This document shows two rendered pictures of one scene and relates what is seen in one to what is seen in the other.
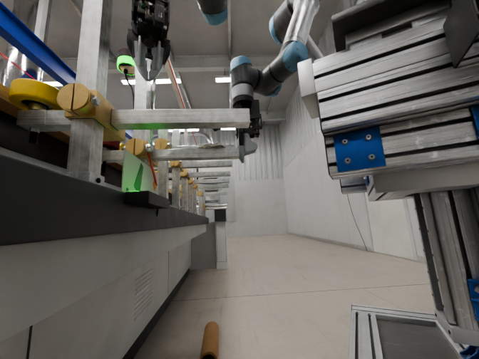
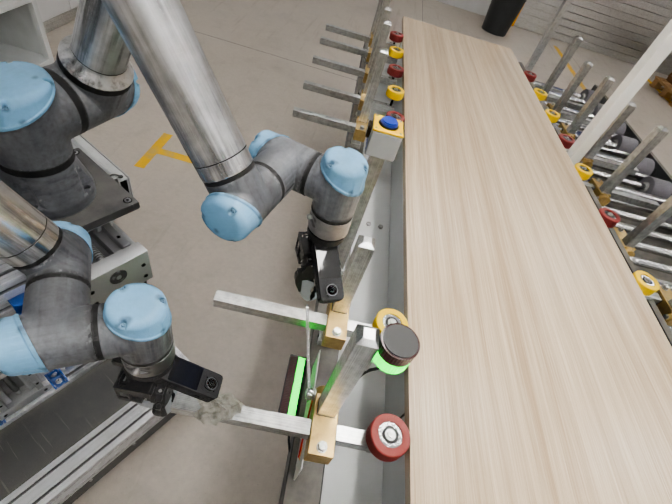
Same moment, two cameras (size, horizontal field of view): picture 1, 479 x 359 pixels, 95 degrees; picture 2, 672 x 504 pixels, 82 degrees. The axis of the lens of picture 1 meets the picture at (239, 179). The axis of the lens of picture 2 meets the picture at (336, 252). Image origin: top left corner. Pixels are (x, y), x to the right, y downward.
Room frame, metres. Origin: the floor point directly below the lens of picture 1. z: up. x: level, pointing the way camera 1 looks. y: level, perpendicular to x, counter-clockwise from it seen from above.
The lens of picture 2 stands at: (0.92, 0.19, 1.64)
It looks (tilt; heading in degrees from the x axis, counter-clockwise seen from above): 46 degrees down; 178
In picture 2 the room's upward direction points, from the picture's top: 19 degrees clockwise
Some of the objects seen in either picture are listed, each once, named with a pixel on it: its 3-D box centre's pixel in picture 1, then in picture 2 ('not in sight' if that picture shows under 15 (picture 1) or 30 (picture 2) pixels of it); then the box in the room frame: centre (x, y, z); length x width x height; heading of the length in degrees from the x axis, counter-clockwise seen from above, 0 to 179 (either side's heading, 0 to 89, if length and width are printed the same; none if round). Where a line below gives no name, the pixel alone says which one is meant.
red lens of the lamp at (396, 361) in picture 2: (128, 58); (398, 344); (0.61, 0.33, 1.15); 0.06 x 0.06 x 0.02
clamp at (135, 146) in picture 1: (142, 154); (324, 423); (0.63, 0.29, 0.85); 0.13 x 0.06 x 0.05; 5
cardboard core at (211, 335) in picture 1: (210, 343); not in sight; (1.23, 0.19, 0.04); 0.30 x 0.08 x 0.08; 5
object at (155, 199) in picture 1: (152, 206); (290, 400); (0.54, 0.22, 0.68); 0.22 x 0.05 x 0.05; 5
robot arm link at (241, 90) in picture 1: (242, 97); (147, 352); (0.68, -0.03, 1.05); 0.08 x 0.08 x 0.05
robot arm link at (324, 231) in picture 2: not in sight; (328, 220); (0.41, 0.18, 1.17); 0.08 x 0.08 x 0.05
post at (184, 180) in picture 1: (184, 181); not in sight; (1.36, 0.35, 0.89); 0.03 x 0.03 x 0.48; 5
